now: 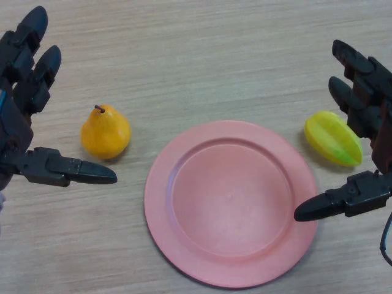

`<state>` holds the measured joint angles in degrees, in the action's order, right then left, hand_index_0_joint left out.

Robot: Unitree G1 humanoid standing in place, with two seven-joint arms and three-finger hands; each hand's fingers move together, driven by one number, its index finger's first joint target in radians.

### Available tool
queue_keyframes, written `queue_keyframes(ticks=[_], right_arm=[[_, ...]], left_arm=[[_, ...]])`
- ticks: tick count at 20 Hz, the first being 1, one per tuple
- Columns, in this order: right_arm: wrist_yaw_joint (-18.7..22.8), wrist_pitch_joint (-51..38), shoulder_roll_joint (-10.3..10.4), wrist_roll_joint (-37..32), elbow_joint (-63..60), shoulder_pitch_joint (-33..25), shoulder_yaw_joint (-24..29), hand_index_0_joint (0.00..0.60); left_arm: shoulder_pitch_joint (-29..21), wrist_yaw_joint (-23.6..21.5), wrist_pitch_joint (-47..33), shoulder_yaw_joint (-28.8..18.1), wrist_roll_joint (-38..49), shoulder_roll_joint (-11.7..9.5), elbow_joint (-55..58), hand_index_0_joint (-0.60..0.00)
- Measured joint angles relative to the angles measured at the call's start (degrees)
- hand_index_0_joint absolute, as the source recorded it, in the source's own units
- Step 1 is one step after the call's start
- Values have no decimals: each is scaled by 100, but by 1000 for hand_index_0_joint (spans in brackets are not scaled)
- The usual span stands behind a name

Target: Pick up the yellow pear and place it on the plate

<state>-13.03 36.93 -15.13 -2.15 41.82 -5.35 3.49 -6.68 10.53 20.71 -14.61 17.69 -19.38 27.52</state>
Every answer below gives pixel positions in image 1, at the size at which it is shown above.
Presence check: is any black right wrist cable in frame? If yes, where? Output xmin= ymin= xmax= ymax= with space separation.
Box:
xmin=379 ymin=211 xmax=392 ymax=266

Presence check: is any yellow-green starfruit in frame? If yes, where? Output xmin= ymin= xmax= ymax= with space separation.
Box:
xmin=304 ymin=111 xmax=363 ymax=168

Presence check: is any pink round plate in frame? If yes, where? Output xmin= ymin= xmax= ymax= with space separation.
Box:
xmin=143 ymin=119 xmax=319 ymax=289

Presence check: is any yellow pear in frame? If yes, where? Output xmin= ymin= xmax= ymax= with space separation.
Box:
xmin=80 ymin=104 xmax=132 ymax=160

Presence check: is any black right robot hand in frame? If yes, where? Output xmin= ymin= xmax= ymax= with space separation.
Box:
xmin=293 ymin=39 xmax=392 ymax=222

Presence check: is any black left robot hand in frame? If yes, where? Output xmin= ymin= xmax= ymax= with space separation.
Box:
xmin=0 ymin=6 xmax=119 ymax=197

